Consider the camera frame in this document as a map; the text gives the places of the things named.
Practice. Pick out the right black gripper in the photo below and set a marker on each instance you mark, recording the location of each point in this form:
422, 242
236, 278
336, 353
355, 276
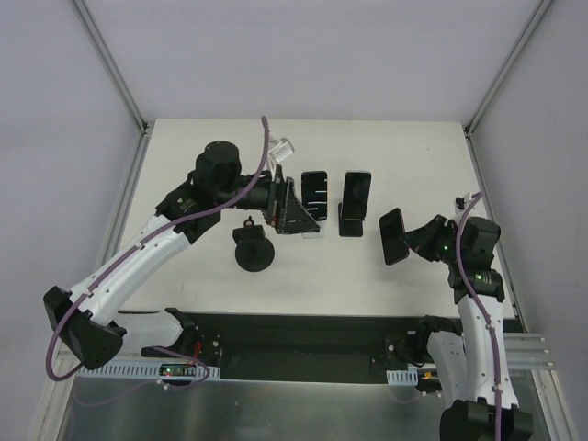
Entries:
424, 238

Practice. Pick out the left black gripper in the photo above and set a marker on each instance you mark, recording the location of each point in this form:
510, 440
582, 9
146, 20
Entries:
279, 202

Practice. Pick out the silver metal phone stand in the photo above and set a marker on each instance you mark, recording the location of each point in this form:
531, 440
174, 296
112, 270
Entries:
319, 233

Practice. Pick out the black smartphone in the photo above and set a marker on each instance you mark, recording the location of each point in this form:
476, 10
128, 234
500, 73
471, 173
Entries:
314, 193
356, 193

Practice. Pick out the black round-base phone holder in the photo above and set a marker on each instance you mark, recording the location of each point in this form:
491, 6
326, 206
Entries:
254, 252

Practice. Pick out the black folding phone stand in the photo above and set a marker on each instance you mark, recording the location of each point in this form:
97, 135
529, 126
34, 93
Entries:
350, 226

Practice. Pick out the purple-case smartphone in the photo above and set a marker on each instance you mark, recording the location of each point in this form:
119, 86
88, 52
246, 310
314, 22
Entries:
392, 231

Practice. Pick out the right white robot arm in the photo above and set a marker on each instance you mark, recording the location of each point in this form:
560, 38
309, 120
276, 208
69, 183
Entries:
481, 403

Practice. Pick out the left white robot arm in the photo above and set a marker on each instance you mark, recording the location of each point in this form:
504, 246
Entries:
87, 317

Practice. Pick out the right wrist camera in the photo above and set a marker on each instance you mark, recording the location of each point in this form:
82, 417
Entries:
461, 203

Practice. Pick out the right white cable duct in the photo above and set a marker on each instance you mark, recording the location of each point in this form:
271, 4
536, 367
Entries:
408, 377

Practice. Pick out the white cable duct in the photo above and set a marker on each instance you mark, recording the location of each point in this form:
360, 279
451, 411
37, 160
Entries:
408, 377
150, 370

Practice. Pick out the aluminium front rail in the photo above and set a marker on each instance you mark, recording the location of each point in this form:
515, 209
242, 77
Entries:
525, 351

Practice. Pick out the left white cable duct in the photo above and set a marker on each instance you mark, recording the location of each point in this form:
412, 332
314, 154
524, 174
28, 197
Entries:
150, 370

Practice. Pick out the left aluminium frame post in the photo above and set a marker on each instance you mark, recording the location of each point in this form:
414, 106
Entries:
108, 62

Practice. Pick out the aluminium frame post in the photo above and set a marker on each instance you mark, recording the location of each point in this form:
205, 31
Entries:
524, 37
108, 62

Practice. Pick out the right aluminium frame post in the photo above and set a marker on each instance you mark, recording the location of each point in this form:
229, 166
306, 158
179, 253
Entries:
524, 37

